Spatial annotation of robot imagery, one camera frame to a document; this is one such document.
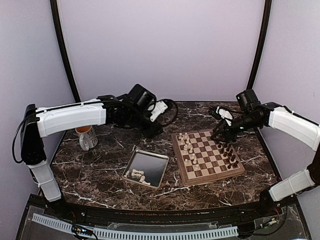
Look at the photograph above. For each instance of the right black frame post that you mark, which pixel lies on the right black frame post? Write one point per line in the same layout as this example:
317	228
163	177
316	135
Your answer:
260	44

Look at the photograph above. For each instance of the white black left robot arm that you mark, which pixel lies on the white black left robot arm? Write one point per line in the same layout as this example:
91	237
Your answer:
138	109

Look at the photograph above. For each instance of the left black frame post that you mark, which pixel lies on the left black frame post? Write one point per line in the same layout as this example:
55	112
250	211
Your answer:
63	50

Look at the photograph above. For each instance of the white slotted cable duct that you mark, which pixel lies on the white slotted cable duct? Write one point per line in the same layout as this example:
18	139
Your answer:
99	233

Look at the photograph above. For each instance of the silver metal tray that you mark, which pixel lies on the silver metal tray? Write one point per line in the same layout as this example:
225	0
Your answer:
153	164

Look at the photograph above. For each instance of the white mug orange interior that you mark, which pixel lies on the white mug orange interior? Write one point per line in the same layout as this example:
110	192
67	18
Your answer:
87	137

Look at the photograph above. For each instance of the white chess queen piece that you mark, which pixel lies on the white chess queen piece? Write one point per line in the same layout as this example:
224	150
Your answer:
185	151

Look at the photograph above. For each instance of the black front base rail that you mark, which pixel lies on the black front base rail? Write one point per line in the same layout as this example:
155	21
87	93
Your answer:
90	215

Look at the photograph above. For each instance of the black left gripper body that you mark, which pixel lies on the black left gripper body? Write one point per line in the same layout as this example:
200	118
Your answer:
137	120

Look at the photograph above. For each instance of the dark chess pieces row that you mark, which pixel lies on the dark chess pieces row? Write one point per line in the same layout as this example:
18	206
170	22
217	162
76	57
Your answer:
228	155

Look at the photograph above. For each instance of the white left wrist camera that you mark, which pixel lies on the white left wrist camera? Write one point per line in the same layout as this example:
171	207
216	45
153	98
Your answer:
159	108

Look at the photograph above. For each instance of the black frame post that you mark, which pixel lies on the black frame post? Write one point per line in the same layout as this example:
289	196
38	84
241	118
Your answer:
63	50
260	44

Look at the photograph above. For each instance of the wooden chessboard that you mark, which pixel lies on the wooden chessboard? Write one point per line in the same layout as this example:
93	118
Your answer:
211	165

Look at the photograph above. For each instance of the white pieces pile in tray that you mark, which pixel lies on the white pieces pile in tray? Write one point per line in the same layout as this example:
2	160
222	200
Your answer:
136	175

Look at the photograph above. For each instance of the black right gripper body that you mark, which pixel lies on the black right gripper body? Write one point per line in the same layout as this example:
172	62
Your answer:
229	133

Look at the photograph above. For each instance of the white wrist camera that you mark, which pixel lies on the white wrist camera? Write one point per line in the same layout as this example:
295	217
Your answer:
159	108
220	113

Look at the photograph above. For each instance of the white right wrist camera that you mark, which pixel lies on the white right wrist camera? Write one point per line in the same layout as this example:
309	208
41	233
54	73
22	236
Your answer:
220	113

